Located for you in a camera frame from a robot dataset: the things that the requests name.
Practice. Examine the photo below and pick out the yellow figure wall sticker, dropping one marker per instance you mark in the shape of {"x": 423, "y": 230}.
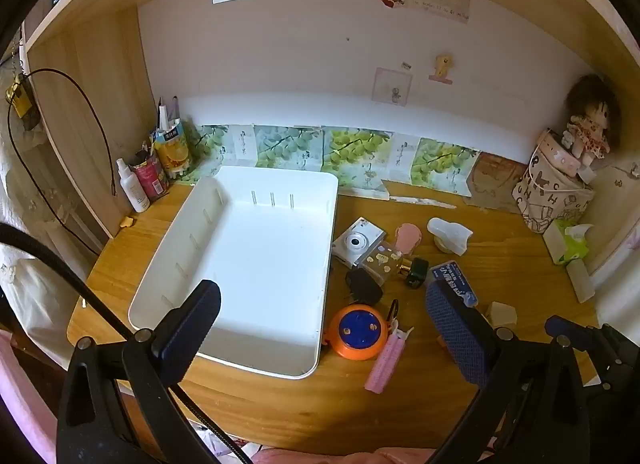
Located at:
{"x": 442, "y": 67}

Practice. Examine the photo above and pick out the pink ridged comb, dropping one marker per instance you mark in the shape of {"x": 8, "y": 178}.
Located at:
{"x": 385, "y": 364}

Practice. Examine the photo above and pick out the brown paper drawing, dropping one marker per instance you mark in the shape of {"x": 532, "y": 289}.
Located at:
{"x": 500, "y": 179}

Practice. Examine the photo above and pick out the wooden desk hutch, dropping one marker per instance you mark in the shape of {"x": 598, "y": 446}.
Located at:
{"x": 75, "y": 94}

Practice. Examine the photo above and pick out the white plastic tray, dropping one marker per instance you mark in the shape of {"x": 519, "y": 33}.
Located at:
{"x": 265, "y": 264}

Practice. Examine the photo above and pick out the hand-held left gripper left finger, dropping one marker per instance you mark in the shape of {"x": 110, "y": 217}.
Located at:
{"x": 192, "y": 326}

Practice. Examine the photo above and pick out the yellow black hanging pouch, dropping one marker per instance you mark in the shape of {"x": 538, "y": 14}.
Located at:
{"x": 21, "y": 99}

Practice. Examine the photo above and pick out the orange round speaker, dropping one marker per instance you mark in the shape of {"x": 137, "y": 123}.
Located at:
{"x": 356, "y": 333}

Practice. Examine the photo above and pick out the pink-bordered wall picture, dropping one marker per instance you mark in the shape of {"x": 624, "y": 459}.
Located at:
{"x": 394, "y": 87}

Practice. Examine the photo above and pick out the brown-haired doll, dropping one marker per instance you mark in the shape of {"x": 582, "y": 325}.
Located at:
{"x": 590, "y": 119}

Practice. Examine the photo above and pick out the pink fleece clothing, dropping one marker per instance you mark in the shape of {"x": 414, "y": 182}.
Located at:
{"x": 22, "y": 404}

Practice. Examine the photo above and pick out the beige house-shaped block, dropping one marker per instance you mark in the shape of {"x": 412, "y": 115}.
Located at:
{"x": 501, "y": 315}

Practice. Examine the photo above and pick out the pink round compact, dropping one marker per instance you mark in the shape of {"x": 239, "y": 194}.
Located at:
{"x": 409, "y": 235}

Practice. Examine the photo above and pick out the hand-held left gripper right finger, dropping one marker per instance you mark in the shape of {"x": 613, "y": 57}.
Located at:
{"x": 457, "y": 334}

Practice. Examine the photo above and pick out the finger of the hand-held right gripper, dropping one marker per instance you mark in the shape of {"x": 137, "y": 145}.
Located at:
{"x": 580, "y": 331}

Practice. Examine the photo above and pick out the printed fabric bag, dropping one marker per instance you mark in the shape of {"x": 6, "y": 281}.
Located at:
{"x": 550, "y": 189}

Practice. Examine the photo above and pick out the white plastic bottle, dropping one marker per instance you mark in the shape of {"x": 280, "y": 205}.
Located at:
{"x": 450, "y": 234}

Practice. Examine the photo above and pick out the clear case with yellow stickers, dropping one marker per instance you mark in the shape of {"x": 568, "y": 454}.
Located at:
{"x": 381, "y": 260}

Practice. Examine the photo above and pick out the white instant camera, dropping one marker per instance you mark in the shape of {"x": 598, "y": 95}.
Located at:
{"x": 356, "y": 243}

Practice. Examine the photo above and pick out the small yellow scrap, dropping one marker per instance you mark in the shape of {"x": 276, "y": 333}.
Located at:
{"x": 127, "y": 222}

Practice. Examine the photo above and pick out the dark green bottle gold cap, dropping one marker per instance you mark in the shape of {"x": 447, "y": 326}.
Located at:
{"x": 416, "y": 273}

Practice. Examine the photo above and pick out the white spray bottle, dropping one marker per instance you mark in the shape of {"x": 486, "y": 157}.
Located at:
{"x": 132, "y": 189}

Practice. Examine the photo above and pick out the green tissue pack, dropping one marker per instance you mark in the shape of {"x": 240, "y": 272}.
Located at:
{"x": 567, "y": 241}

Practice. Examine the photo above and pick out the black charger adapter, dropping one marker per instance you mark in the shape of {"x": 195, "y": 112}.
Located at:
{"x": 364, "y": 286}

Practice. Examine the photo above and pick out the red snack packet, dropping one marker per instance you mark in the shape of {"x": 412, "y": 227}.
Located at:
{"x": 150, "y": 177}

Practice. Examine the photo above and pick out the white lace cloth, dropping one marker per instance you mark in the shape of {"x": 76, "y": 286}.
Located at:
{"x": 35, "y": 244}

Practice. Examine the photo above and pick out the row of grape print cards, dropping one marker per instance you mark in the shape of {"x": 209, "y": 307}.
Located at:
{"x": 350, "y": 149}

